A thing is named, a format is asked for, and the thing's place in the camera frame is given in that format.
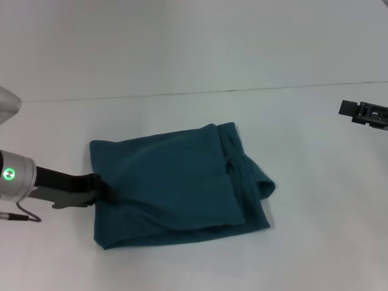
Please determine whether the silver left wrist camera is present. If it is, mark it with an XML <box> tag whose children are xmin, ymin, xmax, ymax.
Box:
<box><xmin>0</xmin><ymin>85</ymin><xmax>22</xmax><ymax>125</ymax></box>

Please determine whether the teal t-shirt with FREE print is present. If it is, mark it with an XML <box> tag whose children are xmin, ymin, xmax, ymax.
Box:
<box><xmin>89</xmin><ymin>121</ymin><xmax>277</xmax><ymax>251</ymax></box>

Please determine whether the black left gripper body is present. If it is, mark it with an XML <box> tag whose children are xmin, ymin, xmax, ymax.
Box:
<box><xmin>30</xmin><ymin>165</ymin><xmax>102</xmax><ymax>210</ymax></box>

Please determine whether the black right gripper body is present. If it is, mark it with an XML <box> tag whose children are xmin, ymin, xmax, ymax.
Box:
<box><xmin>351</xmin><ymin>102</ymin><xmax>388</xmax><ymax>132</ymax></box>

